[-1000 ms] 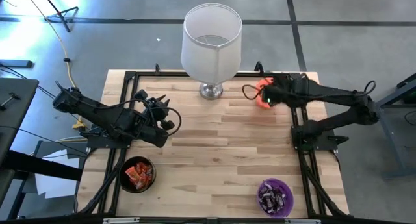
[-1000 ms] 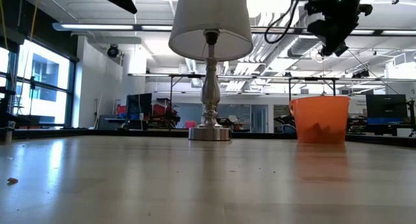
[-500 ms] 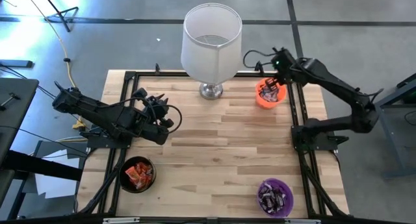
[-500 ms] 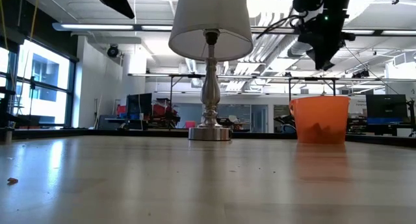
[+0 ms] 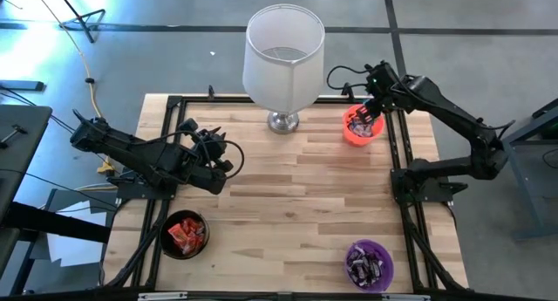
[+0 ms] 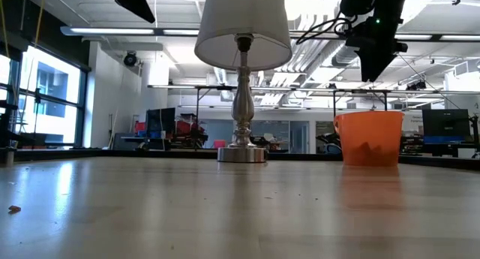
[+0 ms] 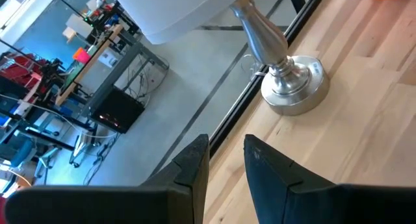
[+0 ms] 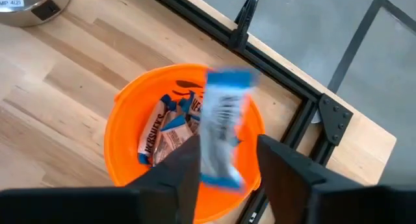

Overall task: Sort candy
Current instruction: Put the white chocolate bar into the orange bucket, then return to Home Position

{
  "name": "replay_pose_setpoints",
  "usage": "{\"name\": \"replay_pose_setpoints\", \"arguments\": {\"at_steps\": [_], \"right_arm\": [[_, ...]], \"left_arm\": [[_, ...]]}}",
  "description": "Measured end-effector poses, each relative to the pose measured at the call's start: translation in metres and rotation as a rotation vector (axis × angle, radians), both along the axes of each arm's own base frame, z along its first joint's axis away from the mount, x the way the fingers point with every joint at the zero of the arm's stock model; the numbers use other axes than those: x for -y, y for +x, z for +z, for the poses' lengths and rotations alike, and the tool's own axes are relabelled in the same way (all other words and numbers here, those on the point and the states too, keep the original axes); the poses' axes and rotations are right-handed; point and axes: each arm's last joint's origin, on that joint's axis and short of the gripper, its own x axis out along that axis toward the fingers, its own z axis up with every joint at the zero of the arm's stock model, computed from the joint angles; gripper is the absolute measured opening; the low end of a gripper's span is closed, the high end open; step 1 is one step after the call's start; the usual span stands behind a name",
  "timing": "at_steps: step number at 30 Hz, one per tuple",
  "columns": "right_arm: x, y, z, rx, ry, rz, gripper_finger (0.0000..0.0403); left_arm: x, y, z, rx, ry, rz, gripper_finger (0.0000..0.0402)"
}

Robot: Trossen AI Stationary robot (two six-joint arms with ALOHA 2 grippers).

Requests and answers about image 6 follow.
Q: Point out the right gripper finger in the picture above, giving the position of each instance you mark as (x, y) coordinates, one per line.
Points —
(365, 65)
(382, 58)

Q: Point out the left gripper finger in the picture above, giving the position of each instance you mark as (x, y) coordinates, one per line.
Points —
(131, 2)

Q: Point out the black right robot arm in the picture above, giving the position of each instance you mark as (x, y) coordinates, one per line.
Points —
(390, 3)

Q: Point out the ceiling light strip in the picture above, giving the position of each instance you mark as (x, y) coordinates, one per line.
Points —
(431, 37)
(112, 31)

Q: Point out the black ceiling spotlight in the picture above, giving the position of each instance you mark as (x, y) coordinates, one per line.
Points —
(130, 59)
(416, 85)

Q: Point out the orange plastic pumpkin bucket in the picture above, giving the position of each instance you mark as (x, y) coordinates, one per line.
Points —
(369, 139)

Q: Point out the black computer monitor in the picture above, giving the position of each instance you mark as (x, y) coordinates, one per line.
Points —
(446, 122)
(161, 120)

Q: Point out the silver table lamp white shade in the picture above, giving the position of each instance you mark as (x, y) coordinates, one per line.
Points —
(243, 26)

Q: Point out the red storage bin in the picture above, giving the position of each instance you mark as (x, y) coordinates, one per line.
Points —
(182, 128)

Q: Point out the black light stand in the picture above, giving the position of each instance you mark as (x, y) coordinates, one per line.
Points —
(37, 112)

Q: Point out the pink box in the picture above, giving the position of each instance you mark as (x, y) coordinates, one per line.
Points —
(219, 144)

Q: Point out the small orange crumb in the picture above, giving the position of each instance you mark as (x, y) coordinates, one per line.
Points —
(15, 209)

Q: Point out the silver ceiling duct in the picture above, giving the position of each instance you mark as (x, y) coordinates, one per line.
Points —
(337, 56)

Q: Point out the black background station frame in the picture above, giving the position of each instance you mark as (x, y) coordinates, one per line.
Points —
(300, 89)

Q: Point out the large window blue frame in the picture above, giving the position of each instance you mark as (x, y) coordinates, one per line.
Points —
(56, 112)

